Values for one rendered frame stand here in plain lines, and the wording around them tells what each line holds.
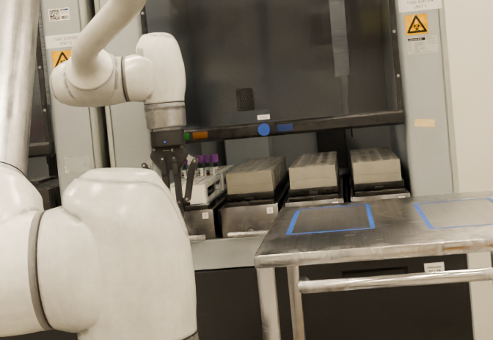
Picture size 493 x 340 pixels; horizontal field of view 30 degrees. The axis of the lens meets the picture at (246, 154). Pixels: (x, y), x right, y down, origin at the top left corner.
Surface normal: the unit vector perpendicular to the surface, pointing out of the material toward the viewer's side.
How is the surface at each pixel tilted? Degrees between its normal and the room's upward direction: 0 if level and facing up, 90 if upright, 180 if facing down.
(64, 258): 80
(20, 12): 67
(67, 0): 90
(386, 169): 90
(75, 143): 90
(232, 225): 90
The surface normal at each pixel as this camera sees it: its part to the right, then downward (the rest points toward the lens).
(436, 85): -0.10, 0.06
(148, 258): 0.40, -0.04
